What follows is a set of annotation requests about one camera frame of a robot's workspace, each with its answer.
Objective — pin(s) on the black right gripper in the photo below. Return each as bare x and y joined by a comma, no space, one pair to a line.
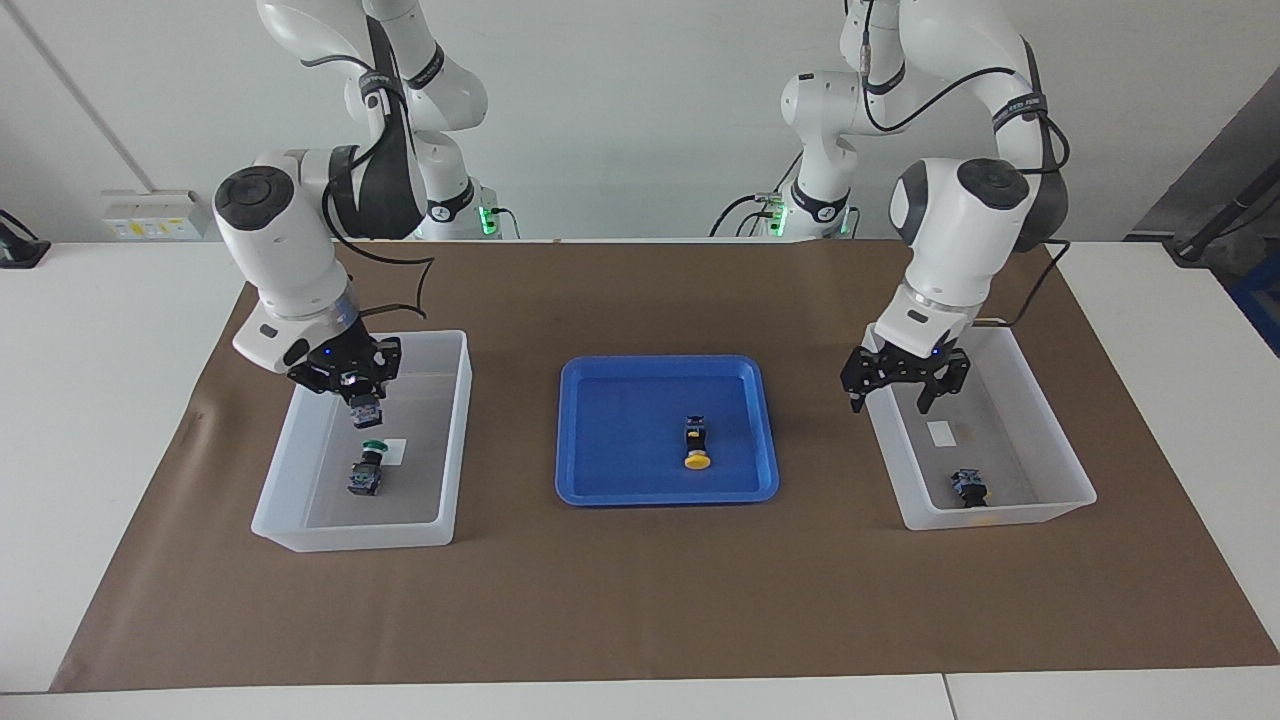
345,365

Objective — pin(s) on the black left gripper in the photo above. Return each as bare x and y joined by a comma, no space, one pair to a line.
912,364

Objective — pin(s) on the green push button switch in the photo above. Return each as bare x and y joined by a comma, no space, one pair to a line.
365,480
366,412

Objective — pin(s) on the yellow push button switch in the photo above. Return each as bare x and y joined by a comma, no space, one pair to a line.
968,485
697,460

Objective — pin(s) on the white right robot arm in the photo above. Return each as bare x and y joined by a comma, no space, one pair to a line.
280,250

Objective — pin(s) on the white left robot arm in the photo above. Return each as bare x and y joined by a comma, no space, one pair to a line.
950,250

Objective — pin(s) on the small white label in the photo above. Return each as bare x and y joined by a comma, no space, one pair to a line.
940,433
398,452

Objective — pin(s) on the translucent white plastic box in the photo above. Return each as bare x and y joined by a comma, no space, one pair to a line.
320,510
1020,450

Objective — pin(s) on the blue plastic tray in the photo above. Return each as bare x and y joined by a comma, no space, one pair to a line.
600,470

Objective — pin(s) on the black tripod stand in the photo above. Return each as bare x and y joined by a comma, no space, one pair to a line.
1200,240

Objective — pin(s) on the brown paper mat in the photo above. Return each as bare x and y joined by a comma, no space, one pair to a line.
640,600

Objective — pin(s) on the blue crate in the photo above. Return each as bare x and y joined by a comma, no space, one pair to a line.
1262,300

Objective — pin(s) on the white wall power strip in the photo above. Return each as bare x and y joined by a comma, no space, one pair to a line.
150,225

